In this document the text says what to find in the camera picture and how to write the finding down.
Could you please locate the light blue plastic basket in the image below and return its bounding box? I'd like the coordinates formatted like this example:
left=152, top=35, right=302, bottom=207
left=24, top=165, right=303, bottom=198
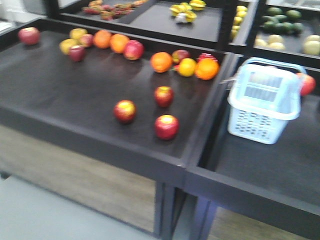
left=227, top=57, right=306, bottom=145

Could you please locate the red apple by basket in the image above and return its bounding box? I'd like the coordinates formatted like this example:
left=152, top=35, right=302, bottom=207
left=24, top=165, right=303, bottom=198
left=296, top=72, right=316, bottom=96

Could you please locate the red yellow apple front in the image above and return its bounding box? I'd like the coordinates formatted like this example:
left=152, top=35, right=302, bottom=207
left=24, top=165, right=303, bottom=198
left=154, top=114, right=180, bottom=140

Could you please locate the red yellow apple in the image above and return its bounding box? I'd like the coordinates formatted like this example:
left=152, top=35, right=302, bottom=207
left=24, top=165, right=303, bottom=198
left=113, top=99, right=137, bottom=124
left=154, top=114, right=180, bottom=140
left=154, top=86, right=174, bottom=108

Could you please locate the red yellow apple middle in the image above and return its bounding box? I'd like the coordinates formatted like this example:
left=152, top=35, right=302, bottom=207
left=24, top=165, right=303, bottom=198
left=154, top=86, right=174, bottom=108

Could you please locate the red yellow apple left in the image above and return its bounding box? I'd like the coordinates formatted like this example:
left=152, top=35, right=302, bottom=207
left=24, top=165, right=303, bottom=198
left=113, top=99, right=137, bottom=124

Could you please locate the black wooden produce stand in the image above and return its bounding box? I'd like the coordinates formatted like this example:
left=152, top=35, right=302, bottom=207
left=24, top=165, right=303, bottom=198
left=0, top=1, right=320, bottom=240

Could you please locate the yellow orange citrus fruit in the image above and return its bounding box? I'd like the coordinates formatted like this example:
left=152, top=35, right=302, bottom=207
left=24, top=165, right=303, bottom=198
left=177, top=58, right=197, bottom=77

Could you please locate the dark red apple back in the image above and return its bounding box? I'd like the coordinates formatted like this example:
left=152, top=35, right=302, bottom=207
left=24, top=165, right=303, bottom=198
left=171, top=49, right=191, bottom=65

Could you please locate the large orange fruit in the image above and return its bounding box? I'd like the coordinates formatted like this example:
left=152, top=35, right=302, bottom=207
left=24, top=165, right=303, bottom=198
left=194, top=58, right=220, bottom=81

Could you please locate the big red apple centre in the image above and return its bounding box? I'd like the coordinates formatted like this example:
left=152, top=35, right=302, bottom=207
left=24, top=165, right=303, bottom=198
left=123, top=40, right=145, bottom=61

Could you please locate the red bell pepper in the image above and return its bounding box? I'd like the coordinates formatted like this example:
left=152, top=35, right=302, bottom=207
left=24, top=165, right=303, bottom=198
left=197, top=52, right=218, bottom=62

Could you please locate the orange fruit centre left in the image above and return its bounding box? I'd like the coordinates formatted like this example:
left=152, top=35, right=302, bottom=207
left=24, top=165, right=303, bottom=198
left=110, top=33, right=130, bottom=54

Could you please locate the orange tangerine left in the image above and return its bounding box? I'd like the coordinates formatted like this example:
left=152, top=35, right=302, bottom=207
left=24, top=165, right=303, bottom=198
left=93, top=29, right=112, bottom=49

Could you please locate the white garlic bulb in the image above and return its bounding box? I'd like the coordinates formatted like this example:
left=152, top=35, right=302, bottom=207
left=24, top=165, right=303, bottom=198
left=175, top=12, right=188, bottom=24

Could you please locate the dark red apple left group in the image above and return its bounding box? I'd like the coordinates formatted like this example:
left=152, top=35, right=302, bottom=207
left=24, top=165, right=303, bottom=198
left=69, top=45, right=86, bottom=62

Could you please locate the small pink apple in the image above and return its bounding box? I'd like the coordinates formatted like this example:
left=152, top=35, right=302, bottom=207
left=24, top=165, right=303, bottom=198
left=79, top=33, right=94, bottom=48

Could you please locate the yellow pear apple lower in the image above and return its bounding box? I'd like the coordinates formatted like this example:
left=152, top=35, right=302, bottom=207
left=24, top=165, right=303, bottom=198
left=59, top=38, right=78, bottom=55

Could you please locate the yellow pear apple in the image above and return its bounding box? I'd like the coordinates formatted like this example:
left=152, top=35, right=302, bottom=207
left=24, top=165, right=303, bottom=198
left=69, top=28, right=88, bottom=40
left=59, top=38, right=78, bottom=55

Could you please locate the yellow pear apple upper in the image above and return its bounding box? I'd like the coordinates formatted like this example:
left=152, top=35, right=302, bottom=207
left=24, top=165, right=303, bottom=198
left=69, top=28, right=88, bottom=40

